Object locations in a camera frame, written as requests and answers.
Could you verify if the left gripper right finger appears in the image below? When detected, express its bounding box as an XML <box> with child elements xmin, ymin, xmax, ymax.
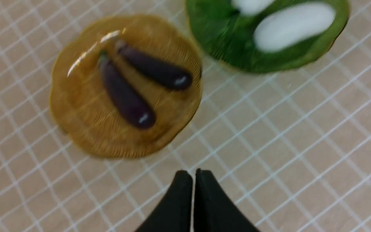
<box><xmin>193</xmin><ymin>169</ymin><xmax>259</xmax><ymax>232</ymax></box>

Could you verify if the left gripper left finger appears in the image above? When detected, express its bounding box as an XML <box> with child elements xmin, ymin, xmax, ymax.
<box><xmin>136</xmin><ymin>170</ymin><xmax>193</xmax><ymax>232</ymax></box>

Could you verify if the purple eggplant green stem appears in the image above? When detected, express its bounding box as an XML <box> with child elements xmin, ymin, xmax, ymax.
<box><xmin>97</xmin><ymin>50</ymin><xmax>156</xmax><ymax>129</ymax></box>

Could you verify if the purple eggplant brown stem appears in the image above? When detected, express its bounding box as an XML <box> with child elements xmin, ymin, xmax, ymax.
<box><xmin>114</xmin><ymin>39</ymin><xmax>193</xmax><ymax>91</ymax></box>

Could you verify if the white radish back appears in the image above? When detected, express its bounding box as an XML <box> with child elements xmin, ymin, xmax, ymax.
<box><xmin>253</xmin><ymin>1</ymin><xmax>336</xmax><ymax>53</ymax></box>

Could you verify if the white radish large leaf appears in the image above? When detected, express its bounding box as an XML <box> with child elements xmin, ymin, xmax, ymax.
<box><xmin>198</xmin><ymin>0</ymin><xmax>274</xmax><ymax>18</ymax></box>

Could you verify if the checkered beige tablecloth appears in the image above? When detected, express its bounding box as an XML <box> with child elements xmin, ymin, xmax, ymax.
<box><xmin>0</xmin><ymin>0</ymin><xmax>371</xmax><ymax>232</ymax></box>

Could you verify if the amber ribbed glass plate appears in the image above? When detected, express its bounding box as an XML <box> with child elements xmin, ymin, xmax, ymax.
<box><xmin>50</xmin><ymin>14</ymin><xmax>202</xmax><ymax>159</ymax></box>

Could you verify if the green ribbed glass plate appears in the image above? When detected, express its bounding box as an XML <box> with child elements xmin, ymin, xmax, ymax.
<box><xmin>185</xmin><ymin>0</ymin><xmax>350</xmax><ymax>74</ymax></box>

